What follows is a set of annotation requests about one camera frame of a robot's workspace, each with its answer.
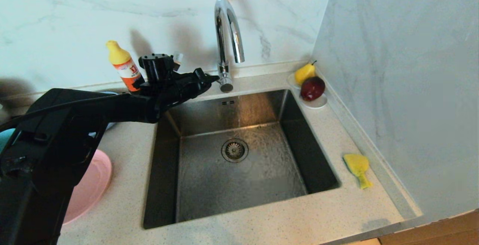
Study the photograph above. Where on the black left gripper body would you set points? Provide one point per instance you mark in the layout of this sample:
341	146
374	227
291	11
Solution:
179	88

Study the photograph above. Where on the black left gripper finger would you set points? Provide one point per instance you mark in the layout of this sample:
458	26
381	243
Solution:
204	73
213	78

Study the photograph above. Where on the chrome faucet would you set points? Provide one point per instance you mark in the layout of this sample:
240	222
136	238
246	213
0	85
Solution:
224	31

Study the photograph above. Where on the yellow orange dish soap bottle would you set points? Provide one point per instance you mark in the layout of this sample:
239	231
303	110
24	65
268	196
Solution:
123	65

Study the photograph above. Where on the blue plastic plate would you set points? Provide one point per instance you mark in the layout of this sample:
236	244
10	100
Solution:
110	125

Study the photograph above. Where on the pink plastic plate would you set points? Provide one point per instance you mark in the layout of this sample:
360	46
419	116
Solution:
89	189

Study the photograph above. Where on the yellow fish-shaped sponge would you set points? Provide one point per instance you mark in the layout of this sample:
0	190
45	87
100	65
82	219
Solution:
357	164

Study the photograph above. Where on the teal ceramic bowl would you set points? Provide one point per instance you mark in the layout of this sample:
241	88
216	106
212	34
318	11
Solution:
5	138

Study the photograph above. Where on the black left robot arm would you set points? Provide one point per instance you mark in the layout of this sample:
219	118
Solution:
56	144

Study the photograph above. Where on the metal sink drain strainer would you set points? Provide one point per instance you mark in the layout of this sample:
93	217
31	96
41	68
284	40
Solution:
235	150

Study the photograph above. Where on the stainless steel sink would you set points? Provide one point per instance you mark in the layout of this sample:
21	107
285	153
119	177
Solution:
243	185

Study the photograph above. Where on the running water stream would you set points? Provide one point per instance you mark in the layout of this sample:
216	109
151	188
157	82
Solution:
238	110

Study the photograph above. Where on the small white dish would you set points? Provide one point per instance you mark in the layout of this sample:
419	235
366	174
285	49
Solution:
318	104
291	80

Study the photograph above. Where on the yellow pear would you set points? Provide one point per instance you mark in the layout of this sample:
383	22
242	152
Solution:
304	73

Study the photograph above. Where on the dark red apple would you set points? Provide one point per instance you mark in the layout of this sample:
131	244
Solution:
313	88

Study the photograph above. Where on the wooden cabinet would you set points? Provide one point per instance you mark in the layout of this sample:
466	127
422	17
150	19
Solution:
441	233

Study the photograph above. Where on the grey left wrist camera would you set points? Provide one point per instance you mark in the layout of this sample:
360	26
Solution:
177	60

